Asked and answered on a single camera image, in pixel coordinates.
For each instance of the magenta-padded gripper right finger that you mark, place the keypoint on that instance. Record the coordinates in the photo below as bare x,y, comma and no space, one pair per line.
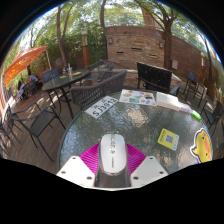
138,160

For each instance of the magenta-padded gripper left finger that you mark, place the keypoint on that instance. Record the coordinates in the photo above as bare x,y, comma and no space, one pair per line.
88,159

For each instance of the white computer mouse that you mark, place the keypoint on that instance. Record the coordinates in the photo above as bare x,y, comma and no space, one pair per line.
113,155

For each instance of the yellow duck-shaped mouse pad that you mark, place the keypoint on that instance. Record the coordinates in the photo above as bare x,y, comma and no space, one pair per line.
202,145

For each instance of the yellow square card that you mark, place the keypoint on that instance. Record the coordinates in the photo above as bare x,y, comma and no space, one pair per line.
168,139

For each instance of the white plate with black characters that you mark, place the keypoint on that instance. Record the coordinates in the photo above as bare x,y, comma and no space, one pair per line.
101,107

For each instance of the black metal mesh chair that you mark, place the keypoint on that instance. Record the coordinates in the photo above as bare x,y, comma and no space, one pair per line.
4,121
216,113
195,81
40,121

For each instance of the colourful printed sheet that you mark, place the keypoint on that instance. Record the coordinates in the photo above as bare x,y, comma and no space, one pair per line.
137,97

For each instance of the small white booklet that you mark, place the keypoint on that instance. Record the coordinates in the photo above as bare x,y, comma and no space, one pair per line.
185,106

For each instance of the dark wicker armchair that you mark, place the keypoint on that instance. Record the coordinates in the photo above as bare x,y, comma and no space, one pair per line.
100,88
100,68

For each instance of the green marker pen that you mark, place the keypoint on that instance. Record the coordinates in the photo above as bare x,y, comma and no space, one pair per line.
196,115

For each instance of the dark round patio table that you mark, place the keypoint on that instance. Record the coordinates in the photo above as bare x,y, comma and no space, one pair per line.
65,79

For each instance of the black slatted armchair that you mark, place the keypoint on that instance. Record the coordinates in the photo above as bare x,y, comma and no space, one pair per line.
155,76

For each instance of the blue-grey patio chair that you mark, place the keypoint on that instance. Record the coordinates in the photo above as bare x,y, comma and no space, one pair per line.
50,75

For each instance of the person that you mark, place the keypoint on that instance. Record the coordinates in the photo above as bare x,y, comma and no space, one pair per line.
33,78

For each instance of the tree with forked trunk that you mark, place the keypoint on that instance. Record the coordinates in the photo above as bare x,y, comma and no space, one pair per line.
167,46

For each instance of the orange patio umbrella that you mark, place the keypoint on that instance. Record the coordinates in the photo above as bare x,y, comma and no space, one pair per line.
23,61

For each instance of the grey wall utility box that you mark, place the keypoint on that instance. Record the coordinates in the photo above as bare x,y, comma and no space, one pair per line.
174,64

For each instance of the wooden lamp post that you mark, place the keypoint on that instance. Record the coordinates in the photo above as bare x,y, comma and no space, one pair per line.
85,50
202,68

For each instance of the wall lantern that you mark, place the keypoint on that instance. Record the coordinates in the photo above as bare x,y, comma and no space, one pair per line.
110,40
161,44

